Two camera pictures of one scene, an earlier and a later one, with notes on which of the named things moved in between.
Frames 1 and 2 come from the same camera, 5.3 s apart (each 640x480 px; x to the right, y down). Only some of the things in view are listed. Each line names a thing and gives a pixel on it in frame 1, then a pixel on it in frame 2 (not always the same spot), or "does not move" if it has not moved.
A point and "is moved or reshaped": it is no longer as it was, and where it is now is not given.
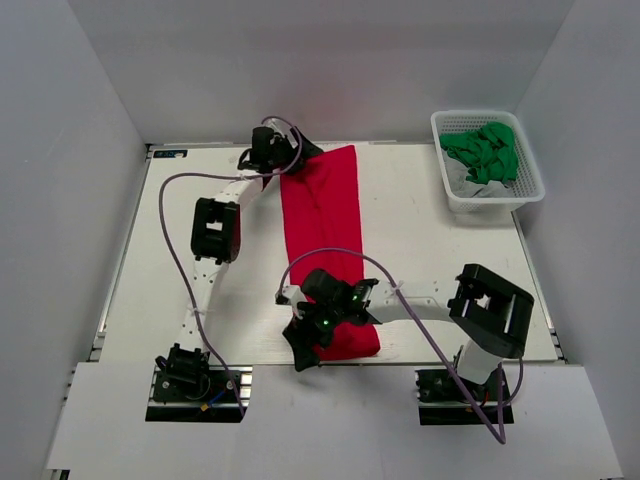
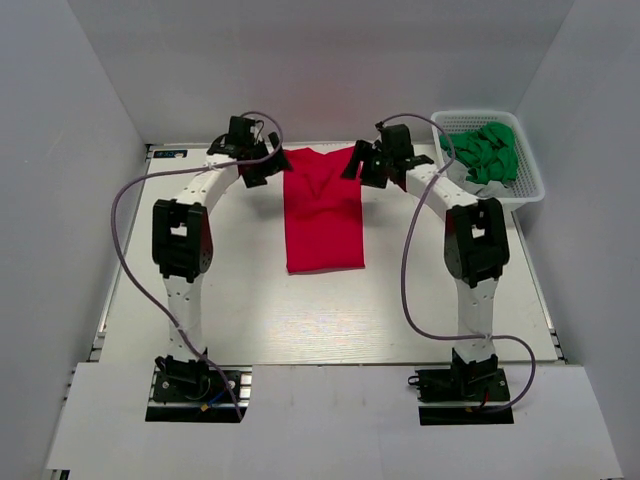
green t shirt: x=489 y=152 does not move
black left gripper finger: x=299 y=166 → x=254 y=174
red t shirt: x=322 y=207 is moved or reshaped
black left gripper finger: x=308 y=148 → x=281 y=163
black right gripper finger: x=304 y=353 → x=361 y=150
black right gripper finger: x=358 y=315 → x=376 y=171
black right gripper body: x=321 y=323 → x=388 y=157
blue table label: x=177 y=153 does not move
